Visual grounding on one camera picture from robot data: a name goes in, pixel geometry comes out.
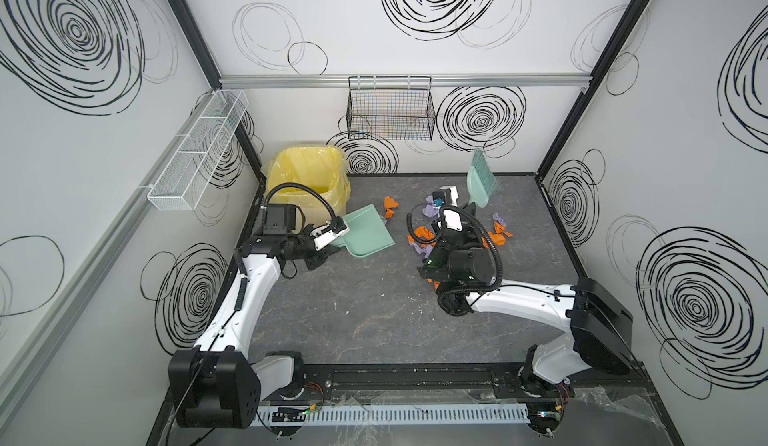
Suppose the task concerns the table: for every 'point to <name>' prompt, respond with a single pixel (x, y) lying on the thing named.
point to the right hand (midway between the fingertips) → (475, 204)
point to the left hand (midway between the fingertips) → (332, 240)
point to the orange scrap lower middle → (436, 283)
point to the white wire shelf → (182, 180)
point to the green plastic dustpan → (368, 232)
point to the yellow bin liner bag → (320, 166)
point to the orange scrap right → (498, 238)
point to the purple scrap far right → (498, 218)
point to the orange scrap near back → (390, 203)
